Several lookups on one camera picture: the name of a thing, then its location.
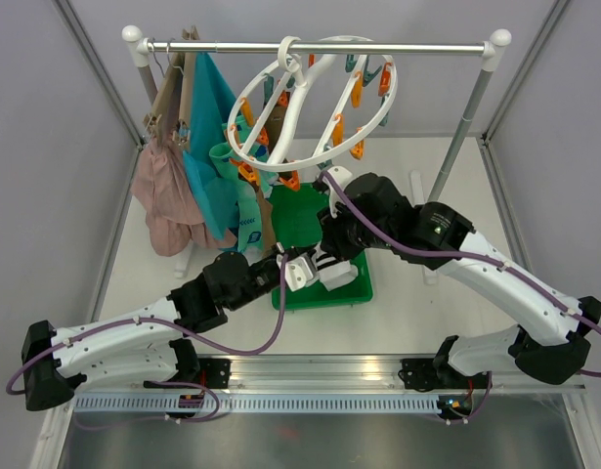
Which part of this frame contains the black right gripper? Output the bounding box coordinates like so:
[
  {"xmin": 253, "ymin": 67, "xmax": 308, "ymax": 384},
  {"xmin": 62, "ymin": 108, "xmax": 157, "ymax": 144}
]
[{"xmin": 317, "ymin": 195, "xmax": 394, "ymax": 262}]

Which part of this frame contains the brown sock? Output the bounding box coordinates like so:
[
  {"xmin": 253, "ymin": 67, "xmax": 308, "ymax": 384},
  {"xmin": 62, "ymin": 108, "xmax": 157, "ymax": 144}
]
[
  {"xmin": 265, "ymin": 106, "xmax": 286, "ymax": 151},
  {"xmin": 255, "ymin": 189, "xmax": 277, "ymax": 258}
]

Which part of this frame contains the white black striped sock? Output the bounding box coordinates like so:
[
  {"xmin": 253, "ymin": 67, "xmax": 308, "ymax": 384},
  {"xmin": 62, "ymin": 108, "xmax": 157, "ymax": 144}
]
[{"xmin": 313, "ymin": 246, "xmax": 359, "ymax": 291}]

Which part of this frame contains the mint green patterned sock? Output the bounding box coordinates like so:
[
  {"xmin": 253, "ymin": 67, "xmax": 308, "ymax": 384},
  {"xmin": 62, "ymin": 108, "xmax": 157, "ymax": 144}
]
[{"xmin": 236, "ymin": 178, "xmax": 263, "ymax": 253}]

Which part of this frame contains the white round clip hanger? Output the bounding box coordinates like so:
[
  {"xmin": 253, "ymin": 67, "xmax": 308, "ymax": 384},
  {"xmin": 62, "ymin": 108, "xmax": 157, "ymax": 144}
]
[{"xmin": 227, "ymin": 55, "xmax": 391, "ymax": 162}]

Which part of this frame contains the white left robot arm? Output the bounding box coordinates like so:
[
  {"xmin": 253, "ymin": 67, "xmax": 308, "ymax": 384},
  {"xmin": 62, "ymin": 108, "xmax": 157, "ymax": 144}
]
[{"xmin": 15, "ymin": 246, "xmax": 336, "ymax": 411}]

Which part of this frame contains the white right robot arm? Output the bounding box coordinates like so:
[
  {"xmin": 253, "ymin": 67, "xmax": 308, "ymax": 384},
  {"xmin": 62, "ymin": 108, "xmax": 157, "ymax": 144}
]
[{"xmin": 316, "ymin": 166, "xmax": 601, "ymax": 387}]

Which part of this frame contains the beige wooden hanger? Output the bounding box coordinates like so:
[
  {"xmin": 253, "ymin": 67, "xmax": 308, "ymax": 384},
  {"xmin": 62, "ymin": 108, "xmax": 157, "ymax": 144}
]
[{"xmin": 143, "ymin": 52, "xmax": 197, "ymax": 150}]

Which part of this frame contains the green plastic tray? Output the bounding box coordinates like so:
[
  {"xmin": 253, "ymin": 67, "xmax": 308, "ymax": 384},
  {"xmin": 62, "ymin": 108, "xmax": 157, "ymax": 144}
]
[{"xmin": 269, "ymin": 183, "xmax": 373, "ymax": 312}]

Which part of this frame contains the orange clothes peg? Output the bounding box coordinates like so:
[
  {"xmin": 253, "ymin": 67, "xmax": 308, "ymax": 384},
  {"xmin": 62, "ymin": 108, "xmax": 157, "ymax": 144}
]
[
  {"xmin": 279, "ymin": 171, "xmax": 301, "ymax": 192},
  {"xmin": 237, "ymin": 162, "xmax": 260, "ymax": 188}
]

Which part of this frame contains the pink garment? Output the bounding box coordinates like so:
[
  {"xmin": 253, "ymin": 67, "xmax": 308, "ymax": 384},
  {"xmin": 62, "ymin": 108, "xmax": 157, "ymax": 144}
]
[{"xmin": 131, "ymin": 137, "xmax": 236, "ymax": 257}]

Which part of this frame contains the teal shirt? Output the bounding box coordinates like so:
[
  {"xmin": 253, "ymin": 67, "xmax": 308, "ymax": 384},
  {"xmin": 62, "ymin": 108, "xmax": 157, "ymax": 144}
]
[{"xmin": 183, "ymin": 53, "xmax": 237, "ymax": 240}]

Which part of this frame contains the white metal clothes rack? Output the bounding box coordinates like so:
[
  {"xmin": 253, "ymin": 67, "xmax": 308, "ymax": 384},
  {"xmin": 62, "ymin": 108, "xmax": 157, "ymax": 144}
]
[{"xmin": 122, "ymin": 25, "xmax": 512, "ymax": 200}]

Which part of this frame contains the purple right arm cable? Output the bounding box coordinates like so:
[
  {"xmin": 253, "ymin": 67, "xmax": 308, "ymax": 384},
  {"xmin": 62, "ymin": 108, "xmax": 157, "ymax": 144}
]
[{"xmin": 319, "ymin": 170, "xmax": 601, "ymax": 380}]

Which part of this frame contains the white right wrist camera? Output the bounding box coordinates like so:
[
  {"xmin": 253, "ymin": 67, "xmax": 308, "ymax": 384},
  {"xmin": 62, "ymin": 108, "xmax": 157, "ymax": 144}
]
[{"xmin": 317, "ymin": 166, "xmax": 354, "ymax": 219}]

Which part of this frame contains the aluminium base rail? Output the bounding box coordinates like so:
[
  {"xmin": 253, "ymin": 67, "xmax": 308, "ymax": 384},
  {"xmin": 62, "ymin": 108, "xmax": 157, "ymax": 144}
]
[{"xmin": 69, "ymin": 355, "xmax": 585, "ymax": 416}]

